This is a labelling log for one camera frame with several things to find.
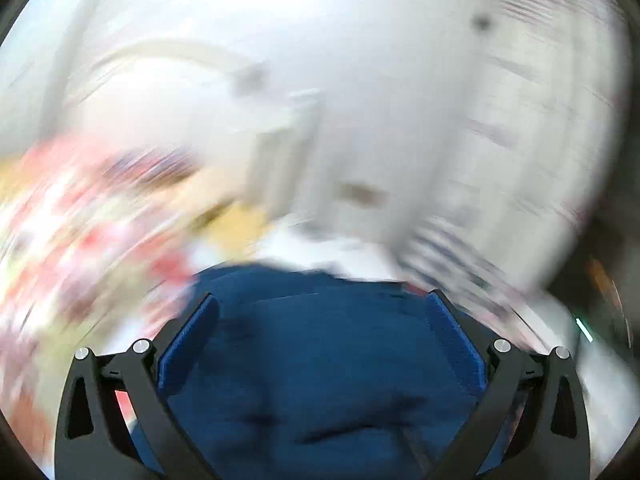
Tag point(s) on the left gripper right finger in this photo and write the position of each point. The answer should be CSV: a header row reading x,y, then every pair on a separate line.
x,y
551,440

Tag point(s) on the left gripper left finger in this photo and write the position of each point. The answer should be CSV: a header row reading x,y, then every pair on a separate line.
x,y
92,439

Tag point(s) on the patterned window curtain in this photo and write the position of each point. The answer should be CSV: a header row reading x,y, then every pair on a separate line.
x,y
532,153

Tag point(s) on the navy blue puffer jacket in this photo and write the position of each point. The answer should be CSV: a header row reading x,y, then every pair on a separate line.
x,y
309,376

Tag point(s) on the floral bed sheet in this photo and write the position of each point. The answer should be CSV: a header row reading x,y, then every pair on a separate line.
x,y
94,241

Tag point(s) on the yellow patterned pillow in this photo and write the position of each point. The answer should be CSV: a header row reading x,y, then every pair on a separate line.
x,y
236,231

